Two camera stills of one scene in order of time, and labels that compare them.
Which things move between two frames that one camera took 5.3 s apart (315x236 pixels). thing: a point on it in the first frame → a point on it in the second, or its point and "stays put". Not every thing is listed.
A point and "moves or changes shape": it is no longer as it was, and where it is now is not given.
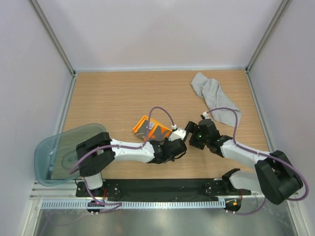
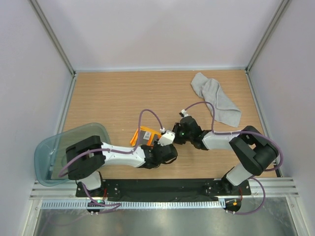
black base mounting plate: x=167 y=190 stays put
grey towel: x=209 y=89 stays put
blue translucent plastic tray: x=56 y=155 stays put
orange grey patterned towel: x=157 y=131 moves or changes shape
